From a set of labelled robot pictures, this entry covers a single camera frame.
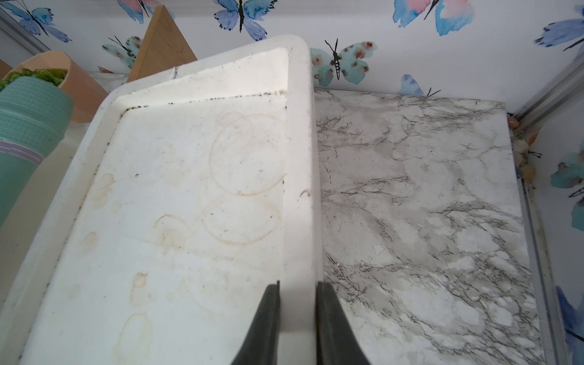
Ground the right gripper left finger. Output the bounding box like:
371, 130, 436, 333
232, 281, 281, 365

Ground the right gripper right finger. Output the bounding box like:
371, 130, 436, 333
316, 281, 370, 365

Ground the white plastic drawer unit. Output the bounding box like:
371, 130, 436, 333
1, 35, 322, 364

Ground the green toy microphone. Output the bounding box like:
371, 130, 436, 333
1, 77, 74, 222

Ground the peach pot with greens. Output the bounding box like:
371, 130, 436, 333
11, 51, 108, 124

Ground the wooden shelf rack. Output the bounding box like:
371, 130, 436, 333
126, 5, 197, 83

